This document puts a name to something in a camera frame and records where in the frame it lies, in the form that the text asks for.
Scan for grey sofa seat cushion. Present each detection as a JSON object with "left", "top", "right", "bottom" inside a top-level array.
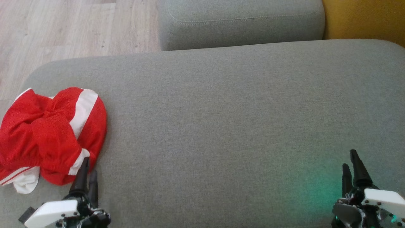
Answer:
[{"left": 158, "top": 0, "right": 326, "bottom": 51}]

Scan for red shorts with white stripe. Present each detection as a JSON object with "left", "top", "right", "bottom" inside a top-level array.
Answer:
[{"left": 0, "top": 87, "right": 107, "bottom": 186}]

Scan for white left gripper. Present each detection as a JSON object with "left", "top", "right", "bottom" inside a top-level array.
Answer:
[{"left": 18, "top": 157, "right": 112, "bottom": 228}]

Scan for wide yellow sofa backrest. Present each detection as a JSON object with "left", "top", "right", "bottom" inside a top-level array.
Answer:
[{"left": 322, "top": 0, "right": 405, "bottom": 48}]

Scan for large grey sofa ottoman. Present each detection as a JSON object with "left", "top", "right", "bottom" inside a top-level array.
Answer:
[{"left": 0, "top": 39, "right": 405, "bottom": 228}]

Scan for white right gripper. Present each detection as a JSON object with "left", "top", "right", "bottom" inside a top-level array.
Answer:
[{"left": 332, "top": 149, "right": 405, "bottom": 228}]

